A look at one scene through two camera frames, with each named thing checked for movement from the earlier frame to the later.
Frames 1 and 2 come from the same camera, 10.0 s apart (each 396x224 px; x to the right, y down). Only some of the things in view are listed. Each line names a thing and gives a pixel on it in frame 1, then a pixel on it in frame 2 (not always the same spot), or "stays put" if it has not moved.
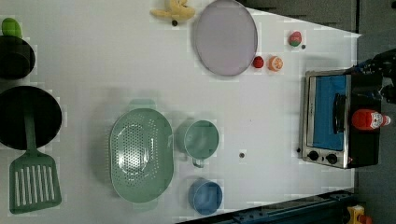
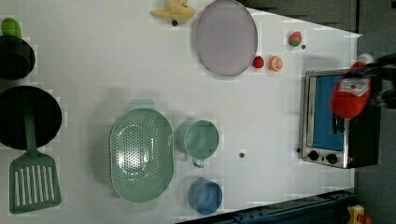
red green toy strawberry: (295, 38) stays put
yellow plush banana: (176, 9) stays put
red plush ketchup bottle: (364, 119) -> (350, 95)
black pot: (17, 57) stays put
